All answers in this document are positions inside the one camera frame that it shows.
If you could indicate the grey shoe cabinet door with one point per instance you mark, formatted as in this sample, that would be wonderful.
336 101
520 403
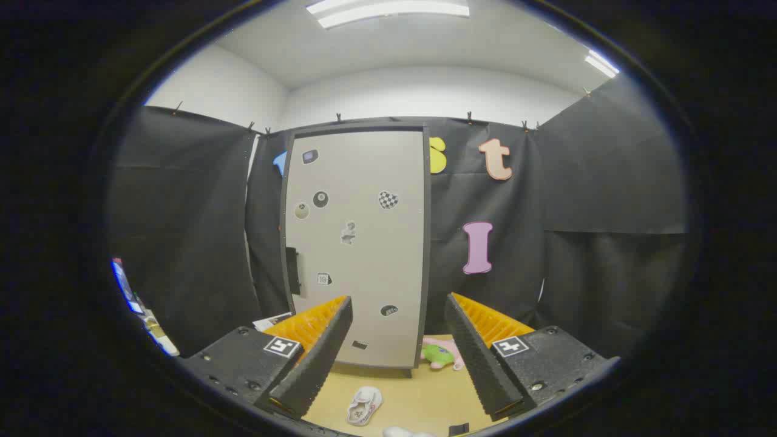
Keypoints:
364 243

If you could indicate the white shoe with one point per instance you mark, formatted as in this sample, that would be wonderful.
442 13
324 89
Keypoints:
364 405

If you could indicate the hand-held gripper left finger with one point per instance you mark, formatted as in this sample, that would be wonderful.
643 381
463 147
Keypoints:
315 364

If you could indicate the blue packaged item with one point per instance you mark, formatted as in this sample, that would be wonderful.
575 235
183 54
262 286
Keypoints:
124 285

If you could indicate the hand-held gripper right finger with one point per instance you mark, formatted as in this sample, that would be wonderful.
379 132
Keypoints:
479 364

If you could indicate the pink and green plush toy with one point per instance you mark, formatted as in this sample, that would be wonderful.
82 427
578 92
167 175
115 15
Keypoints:
438 355

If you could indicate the long ceiling light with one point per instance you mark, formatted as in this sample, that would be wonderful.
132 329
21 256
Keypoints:
388 11

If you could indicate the white paper sheet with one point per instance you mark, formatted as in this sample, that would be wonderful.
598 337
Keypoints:
270 320

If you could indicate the black frame shoe cabinet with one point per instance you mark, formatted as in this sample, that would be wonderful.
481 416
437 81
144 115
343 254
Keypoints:
427 255

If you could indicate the small ceiling light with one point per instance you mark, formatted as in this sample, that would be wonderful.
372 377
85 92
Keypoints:
601 64

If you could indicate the black backdrop cloth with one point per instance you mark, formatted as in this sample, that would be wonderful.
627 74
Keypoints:
182 243

